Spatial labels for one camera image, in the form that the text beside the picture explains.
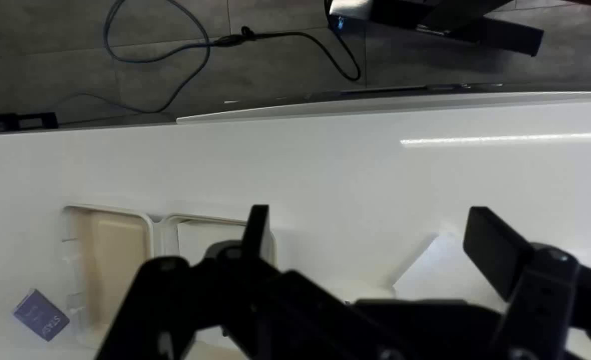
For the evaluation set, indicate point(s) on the purple tea bag packet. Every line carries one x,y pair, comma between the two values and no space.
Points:
40,314

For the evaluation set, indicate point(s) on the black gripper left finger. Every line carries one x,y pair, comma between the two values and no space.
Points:
194,307

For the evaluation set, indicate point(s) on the white foam clamshell container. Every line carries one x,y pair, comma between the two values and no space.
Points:
110,260

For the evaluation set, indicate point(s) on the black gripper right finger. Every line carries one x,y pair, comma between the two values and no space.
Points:
548,300

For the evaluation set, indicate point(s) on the black robot stand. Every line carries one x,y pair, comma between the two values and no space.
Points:
466,20

